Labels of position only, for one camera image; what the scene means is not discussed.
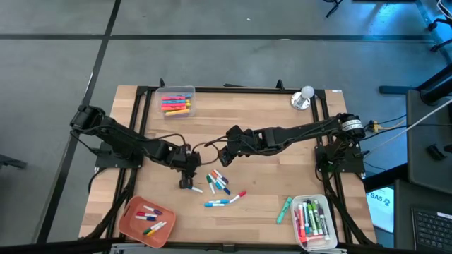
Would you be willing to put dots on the red cap mini marker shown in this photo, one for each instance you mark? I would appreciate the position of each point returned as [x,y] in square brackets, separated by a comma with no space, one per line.
[237,197]
[143,213]

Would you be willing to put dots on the black floor stand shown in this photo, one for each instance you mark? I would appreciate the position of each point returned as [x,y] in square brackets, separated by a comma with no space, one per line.
[438,86]

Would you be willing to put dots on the orange Expo dry-erase marker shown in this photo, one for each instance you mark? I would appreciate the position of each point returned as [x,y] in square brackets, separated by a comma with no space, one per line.
[301,220]

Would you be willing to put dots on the white printed paper sign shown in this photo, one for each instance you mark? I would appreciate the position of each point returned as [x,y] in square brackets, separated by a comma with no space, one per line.
[379,211]

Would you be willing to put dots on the yellow cap mini marker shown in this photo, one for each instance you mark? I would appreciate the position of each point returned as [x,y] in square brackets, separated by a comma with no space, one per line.
[158,228]

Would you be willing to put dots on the red Expo dry-erase marker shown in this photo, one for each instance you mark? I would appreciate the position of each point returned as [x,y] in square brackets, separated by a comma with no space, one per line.
[315,238]

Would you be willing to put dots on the terracotta orange plastic tray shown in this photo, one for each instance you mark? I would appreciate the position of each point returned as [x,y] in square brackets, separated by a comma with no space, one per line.
[166,234]

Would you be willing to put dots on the purple cap mini marker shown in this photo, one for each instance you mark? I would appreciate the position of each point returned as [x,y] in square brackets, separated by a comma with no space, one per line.
[222,176]
[152,210]

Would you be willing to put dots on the light-blue cap mini marker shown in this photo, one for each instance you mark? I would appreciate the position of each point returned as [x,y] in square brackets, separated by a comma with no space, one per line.
[219,202]
[218,184]
[214,205]

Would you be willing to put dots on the blue Expo dry-erase marker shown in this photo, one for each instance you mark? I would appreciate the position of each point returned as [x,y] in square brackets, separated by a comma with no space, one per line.
[306,218]

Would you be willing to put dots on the small black desk device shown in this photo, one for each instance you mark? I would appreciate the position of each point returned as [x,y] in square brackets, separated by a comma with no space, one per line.
[436,151]

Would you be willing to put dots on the grey desk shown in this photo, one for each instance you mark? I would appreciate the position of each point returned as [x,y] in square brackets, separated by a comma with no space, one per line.
[423,158]

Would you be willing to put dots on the mint green highlighter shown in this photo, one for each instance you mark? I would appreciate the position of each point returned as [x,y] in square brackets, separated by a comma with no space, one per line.
[284,210]

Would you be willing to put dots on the black chair base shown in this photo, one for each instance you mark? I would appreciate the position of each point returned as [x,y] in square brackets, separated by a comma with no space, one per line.
[439,24]
[333,7]

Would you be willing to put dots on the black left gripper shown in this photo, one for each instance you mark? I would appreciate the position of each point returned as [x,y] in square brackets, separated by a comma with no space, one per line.
[180,158]

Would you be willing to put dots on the white plastic bin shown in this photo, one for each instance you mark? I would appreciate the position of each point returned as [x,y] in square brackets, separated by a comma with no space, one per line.
[332,225]

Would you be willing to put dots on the white-bodied mini marker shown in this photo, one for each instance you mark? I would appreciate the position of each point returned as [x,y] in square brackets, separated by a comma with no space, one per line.
[196,190]

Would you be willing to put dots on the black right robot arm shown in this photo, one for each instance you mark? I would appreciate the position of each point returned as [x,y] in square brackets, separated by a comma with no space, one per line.
[303,132]

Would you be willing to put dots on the orange cap mini marker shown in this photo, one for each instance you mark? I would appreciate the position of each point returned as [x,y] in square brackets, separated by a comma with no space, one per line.
[215,176]

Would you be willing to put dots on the yellow highlighter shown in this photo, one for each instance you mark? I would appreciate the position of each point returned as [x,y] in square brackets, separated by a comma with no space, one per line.
[177,112]

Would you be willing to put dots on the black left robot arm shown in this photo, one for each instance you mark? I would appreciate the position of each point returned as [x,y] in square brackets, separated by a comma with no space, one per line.
[116,137]

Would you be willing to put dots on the black floor object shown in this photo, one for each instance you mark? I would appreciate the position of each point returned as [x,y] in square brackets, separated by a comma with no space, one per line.
[10,162]

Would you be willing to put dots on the black laptop keyboard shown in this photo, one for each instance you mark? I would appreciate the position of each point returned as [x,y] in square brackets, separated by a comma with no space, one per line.
[432,229]

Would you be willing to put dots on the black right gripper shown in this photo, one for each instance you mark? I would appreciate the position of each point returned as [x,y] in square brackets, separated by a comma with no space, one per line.
[243,141]

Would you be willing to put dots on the white bulb chrome lamp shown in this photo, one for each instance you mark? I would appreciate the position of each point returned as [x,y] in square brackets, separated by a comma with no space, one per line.
[306,92]

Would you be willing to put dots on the clear plastic bin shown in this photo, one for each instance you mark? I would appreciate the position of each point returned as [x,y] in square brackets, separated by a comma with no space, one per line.
[158,90]

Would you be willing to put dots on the orange highlighter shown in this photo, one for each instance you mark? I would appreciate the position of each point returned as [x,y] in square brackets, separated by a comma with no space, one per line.
[172,108]

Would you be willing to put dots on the purple Expo dry-erase marker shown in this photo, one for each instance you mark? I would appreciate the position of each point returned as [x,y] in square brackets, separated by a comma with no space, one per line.
[322,224]

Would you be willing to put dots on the green cap mini marker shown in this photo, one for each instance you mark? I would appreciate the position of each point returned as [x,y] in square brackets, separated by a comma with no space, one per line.
[151,228]
[210,183]

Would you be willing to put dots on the green Expo dry-erase marker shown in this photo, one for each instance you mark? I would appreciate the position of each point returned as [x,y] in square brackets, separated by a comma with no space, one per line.
[316,217]
[311,218]

